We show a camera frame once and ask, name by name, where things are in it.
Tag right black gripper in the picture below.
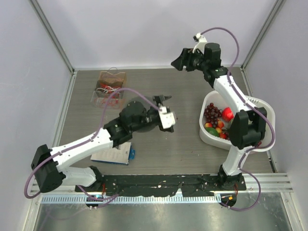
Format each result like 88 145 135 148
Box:
170 48 208 72

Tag grey cable spool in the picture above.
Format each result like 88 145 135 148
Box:
124 96 156 133

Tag white plastic basket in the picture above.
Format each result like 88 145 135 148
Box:
199 90 275 152

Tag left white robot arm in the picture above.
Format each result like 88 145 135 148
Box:
31 95 176 193

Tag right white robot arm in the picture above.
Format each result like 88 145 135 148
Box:
171 43 267 190

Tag red grape bunch left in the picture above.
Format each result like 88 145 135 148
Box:
204 103 222 123

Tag green avocado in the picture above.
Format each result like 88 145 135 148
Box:
205 127 219 137

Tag blue razor package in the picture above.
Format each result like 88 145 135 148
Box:
90 142 135 165

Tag small peach fruits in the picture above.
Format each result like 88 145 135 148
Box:
205 120 225 134

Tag red apple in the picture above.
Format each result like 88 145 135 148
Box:
221 107 234 122

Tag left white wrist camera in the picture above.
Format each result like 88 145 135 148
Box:
158 106 176 129

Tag red cables in box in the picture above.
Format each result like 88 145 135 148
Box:
95 96 120 108

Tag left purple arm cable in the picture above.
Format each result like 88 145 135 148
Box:
24 88 161 209

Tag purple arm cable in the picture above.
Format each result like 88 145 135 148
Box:
201 26 276 213
24 88 161 209

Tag white cables in box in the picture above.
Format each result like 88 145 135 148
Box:
97 84 122 96

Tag clear cable box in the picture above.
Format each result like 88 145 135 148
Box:
90 68 127 109

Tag white slotted cable duct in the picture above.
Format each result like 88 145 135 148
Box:
41 193 221 204

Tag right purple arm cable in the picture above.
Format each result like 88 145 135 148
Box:
201 26 276 213

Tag aluminium frame rail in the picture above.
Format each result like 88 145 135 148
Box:
27 173 294 195

